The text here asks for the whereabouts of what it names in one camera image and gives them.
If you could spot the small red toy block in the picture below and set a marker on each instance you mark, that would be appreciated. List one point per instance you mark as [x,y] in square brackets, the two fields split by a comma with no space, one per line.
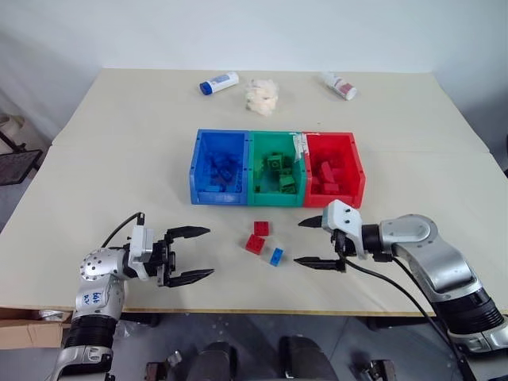
[261,228]

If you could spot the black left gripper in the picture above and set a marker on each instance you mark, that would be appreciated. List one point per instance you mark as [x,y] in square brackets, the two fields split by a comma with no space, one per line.
[163,258]

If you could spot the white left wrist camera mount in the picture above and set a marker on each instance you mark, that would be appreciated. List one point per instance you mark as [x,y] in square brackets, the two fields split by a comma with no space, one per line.
[141,242]

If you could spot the red plastic bin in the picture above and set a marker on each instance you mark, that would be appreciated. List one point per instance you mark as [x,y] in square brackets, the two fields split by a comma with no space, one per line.
[349,158]

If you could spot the white bottle with red label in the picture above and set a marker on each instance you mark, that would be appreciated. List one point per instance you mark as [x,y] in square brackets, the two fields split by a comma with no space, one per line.
[339,85]

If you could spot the clear bag of white pieces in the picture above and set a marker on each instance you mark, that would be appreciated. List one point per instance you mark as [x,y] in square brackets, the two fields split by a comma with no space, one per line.
[261,97]

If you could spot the small blue toy block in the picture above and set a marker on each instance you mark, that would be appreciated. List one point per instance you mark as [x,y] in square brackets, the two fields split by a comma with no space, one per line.
[276,256]

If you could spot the dark metal foot piece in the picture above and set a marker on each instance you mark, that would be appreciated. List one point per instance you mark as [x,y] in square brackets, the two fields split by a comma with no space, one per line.
[162,367]
[375,371]

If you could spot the black metal rack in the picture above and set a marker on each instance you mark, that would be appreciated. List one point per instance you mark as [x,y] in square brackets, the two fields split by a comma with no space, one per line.
[16,162]

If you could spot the green plastic bin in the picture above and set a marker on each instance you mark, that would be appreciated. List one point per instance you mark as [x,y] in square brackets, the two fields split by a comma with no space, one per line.
[262,196]

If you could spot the white tape strip on bin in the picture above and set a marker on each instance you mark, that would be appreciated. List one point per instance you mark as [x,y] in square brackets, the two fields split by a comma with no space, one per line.
[299,147]

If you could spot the blue plastic bin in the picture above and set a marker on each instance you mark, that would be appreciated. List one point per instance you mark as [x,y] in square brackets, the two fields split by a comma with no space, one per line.
[202,178]

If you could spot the green toy block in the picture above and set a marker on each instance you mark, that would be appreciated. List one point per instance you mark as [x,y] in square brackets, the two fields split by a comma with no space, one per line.
[275,162]
[287,183]

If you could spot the brown cardboard box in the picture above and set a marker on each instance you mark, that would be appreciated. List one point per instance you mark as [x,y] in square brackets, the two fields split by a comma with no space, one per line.
[28,329]

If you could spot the large red toy block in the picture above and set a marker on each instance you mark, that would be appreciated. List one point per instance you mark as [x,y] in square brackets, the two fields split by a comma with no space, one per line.
[255,243]

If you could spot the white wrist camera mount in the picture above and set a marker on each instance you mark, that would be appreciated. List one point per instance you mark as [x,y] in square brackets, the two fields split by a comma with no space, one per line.
[346,220]
[141,242]

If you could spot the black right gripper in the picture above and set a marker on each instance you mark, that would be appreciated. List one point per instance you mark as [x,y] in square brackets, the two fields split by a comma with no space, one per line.
[344,244]

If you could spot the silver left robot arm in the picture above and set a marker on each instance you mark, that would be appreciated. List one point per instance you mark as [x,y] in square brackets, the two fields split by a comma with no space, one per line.
[97,278]

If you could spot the white bottle with blue cap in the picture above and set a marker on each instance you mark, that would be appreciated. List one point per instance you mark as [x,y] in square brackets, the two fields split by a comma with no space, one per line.
[220,82]

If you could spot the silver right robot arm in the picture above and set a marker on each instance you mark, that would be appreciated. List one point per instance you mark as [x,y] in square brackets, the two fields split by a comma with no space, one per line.
[432,258]

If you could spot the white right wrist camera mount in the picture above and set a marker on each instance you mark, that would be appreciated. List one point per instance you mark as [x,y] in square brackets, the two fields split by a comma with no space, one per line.
[346,220]

